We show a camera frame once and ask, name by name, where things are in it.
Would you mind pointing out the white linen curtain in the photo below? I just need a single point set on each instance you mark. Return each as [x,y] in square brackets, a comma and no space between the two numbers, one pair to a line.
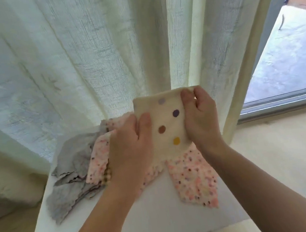
[105,42]

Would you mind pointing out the person's left forearm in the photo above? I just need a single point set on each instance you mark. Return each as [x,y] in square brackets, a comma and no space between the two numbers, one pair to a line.
[102,223]

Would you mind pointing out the person's right hand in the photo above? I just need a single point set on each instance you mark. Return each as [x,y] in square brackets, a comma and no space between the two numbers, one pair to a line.
[202,119]

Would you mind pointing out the pile of grey cloths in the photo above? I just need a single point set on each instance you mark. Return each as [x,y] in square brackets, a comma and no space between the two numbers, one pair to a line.
[69,200]
[80,154]

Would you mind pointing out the white table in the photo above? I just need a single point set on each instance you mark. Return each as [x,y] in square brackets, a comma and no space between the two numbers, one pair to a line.
[160,219]

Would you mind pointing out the pink floral cloths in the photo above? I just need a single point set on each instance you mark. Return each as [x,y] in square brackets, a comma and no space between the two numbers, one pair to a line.
[194,181]

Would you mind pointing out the cream polka dot cloths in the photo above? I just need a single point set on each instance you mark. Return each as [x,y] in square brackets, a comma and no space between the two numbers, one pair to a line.
[168,126]

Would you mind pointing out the person's right forearm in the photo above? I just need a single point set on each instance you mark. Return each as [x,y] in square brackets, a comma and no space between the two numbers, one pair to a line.
[268,192]

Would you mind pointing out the person's left hand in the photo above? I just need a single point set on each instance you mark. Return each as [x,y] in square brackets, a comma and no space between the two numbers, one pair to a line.
[130,156]

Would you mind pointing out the white sliding door frame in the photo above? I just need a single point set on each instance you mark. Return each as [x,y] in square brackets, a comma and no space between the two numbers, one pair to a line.
[285,101]

